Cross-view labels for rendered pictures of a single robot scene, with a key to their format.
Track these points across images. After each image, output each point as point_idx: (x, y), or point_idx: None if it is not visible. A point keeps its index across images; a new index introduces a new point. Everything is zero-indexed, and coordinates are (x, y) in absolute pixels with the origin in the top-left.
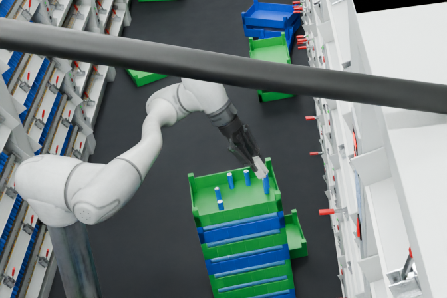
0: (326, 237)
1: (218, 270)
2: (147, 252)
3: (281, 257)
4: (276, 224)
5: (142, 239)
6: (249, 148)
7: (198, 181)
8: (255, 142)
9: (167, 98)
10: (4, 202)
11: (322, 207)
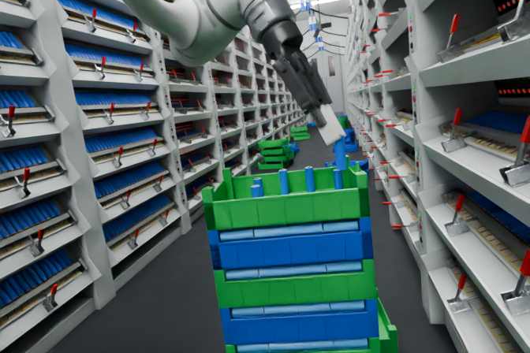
0: (424, 333)
1: (243, 336)
2: (184, 320)
3: (361, 328)
4: (356, 248)
5: (186, 304)
6: (313, 89)
7: (237, 184)
8: (325, 88)
9: None
10: (1, 195)
11: (411, 296)
